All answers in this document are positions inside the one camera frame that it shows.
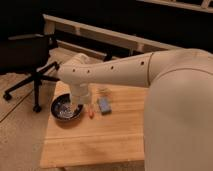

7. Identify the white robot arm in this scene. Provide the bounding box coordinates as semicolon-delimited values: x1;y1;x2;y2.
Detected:
58;49;213;171

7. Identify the white wooden rail frame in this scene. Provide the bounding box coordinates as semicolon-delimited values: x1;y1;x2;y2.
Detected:
43;14;177;53

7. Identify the blue-grey eraser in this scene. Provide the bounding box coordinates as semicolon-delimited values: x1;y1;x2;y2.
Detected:
97;97;111;114

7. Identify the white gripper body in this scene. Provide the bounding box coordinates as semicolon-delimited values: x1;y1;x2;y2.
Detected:
69;84;91;104

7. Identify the black office chair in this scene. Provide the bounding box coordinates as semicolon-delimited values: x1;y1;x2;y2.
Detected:
0;35;60;113

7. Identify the black bowl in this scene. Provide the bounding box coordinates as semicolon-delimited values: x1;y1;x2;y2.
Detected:
51;93;83;122

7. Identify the orange marker pen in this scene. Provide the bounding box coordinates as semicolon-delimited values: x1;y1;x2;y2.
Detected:
88;105;94;119

